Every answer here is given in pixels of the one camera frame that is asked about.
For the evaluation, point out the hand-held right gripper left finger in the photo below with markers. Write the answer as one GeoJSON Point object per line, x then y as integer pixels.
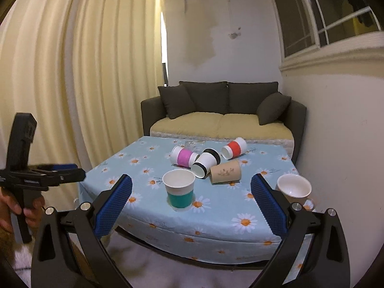
{"type": "Point", "coordinates": [113, 208]}

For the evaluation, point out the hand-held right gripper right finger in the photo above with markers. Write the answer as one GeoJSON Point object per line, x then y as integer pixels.
{"type": "Point", "coordinates": [269, 208]}

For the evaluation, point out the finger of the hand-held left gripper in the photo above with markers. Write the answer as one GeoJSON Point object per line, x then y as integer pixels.
{"type": "Point", "coordinates": [70, 175]}
{"type": "Point", "coordinates": [64, 166]}

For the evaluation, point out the person's left forearm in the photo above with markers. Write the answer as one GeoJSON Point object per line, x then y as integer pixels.
{"type": "Point", "coordinates": [5, 243]}

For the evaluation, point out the white ceramic cup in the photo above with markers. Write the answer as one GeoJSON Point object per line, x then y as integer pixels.
{"type": "Point", "coordinates": [294, 187]}

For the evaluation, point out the brown paper cup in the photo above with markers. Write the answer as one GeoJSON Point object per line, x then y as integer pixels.
{"type": "Point", "coordinates": [225, 171]}

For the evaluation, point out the green banded paper cup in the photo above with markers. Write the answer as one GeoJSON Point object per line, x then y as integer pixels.
{"type": "Point", "coordinates": [179, 189]}

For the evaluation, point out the red banded paper cup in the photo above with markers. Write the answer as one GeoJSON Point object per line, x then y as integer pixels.
{"type": "Point", "coordinates": [234, 148]}

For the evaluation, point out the black banded paper cup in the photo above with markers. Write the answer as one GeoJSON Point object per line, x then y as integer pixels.
{"type": "Point", "coordinates": [205, 163]}

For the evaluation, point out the pink banded paper cup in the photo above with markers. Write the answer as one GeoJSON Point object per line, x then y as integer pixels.
{"type": "Point", "coordinates": [183, 156]}

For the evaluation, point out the person's left hand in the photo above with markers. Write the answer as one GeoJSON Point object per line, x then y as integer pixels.
{"type": "Point", "coordinates": [13, 205]}

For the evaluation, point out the blue daisy print tablecloth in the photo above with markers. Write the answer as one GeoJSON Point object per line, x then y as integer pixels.
{"type": "Point", "coordinates": [210, 216]}

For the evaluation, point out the cream curtain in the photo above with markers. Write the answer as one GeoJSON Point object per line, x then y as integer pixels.
{"type": "Point", "coordinates": [75, 81]}

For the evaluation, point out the yellow sofa seat cover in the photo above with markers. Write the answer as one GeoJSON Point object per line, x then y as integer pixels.
{"type": "Point", "coordinates": [219, 126]}

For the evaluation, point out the clear plastic wrapper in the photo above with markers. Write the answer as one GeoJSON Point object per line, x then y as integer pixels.
{"type": "Point", "coordinates": [193, 144]}

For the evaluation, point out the dark grey throw pillow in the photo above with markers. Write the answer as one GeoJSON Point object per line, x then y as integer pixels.
{"type": "Point", "coordinates": [273, 108]}
{"type": "Point", "coordinates": [175, 100]}

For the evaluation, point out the dark grey sofa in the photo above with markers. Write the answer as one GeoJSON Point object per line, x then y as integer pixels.
{"type": "Point", "coordinates": [150, 111]}

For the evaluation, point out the white framed window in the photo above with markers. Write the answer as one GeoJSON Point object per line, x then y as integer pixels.
{"type": "Point", "coordinates": [324, 12]}

